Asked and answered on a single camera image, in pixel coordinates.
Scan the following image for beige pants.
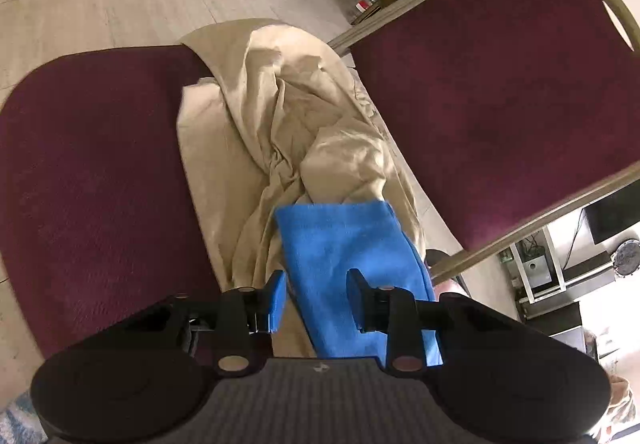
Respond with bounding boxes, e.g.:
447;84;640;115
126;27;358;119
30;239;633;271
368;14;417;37
176;18;428;357

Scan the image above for grey television stand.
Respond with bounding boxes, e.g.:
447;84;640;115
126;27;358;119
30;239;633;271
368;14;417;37
500;224;616;319

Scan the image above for blue garment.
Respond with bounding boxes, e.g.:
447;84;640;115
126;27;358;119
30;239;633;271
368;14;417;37
275;202;445;367

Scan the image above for grey speaker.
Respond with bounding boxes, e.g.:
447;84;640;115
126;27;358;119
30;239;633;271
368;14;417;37
520;256;553;289

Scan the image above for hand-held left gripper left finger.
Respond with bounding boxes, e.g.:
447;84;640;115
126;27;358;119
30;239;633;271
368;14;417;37
120;270;287;373

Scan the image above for maroon padded chair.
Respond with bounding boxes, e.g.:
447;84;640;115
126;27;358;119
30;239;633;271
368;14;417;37
0;0;640;360

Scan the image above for black television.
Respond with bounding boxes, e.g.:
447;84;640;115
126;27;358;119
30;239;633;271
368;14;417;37
582;194;640;245

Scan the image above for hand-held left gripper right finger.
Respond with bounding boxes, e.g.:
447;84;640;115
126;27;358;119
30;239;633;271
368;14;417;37
346;269;506;372

